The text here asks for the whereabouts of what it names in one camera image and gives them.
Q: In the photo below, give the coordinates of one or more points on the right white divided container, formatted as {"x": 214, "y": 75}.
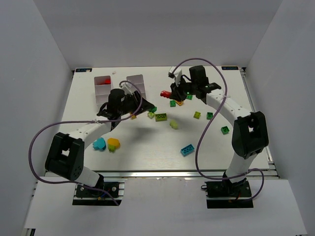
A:
{"x": 138, "y": 80}

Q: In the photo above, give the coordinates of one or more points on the red lego brick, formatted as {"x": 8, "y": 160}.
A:
{"x": 107, "y": 82}

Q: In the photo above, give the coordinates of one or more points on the lime lego brick right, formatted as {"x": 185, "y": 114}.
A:
{"x": 197, "y": 115}

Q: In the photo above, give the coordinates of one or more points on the dark green lego brick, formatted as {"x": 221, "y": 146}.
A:
{"x": 153, "y": 109}

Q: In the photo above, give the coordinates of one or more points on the pale green lego piece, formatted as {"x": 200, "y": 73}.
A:
{"x": 173, "y": 124}

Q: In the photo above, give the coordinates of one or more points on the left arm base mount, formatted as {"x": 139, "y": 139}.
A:
{"x": 107, "y": 194}

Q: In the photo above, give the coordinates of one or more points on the blue 2x3 lego brick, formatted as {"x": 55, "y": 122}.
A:
{"x": 187, "y": 150}

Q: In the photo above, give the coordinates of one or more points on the red rounded lego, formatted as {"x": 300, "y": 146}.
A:
{"x": 165, "y": 94}

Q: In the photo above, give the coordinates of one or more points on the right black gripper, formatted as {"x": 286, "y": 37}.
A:
{"x": 176, "y": 92}

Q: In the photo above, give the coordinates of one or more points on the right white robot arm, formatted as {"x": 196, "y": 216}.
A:
{"x": 249, "y": 133}

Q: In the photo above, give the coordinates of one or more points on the green lego brick middle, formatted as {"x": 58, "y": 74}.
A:
{"x": 209, "y": 115}

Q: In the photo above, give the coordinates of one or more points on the orange 2x3 lego brick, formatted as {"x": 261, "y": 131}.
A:
{"x": 180, "y": 103}

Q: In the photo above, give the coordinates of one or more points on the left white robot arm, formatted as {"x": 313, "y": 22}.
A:
{"x": 66, "y": 153}

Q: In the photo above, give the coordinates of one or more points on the yellow heart lego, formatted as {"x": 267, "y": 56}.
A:
{"x": 113, "y": 144}

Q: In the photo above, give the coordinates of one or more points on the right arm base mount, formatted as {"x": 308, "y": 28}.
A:
{"x": 227, "y": 195}

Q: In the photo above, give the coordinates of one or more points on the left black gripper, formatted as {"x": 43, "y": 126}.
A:
{"x": 137, "y": 103}

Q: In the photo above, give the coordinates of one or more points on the lime 2x3 lego brick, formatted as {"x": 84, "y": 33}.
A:
{"x": 161, "y": 117}

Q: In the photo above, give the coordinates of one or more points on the white divided container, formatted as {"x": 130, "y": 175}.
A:
{"x": 138, "y": 80}
{"x": 101, "y": 91}

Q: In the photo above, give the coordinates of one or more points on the small green lego pile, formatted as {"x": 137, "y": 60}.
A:
{"x": 172, "y": 103}

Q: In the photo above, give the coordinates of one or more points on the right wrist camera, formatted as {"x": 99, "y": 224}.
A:
{"x": 176, "y": 74}

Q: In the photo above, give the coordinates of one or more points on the left white divided container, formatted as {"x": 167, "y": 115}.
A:
{"x": 101, "y": 91}

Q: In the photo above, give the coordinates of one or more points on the blue heart lego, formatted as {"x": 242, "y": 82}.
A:
{"x": 99, "y": 144}

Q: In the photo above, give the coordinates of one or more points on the green lego lower right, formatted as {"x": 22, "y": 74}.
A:
{"x": 225, "y": 130}

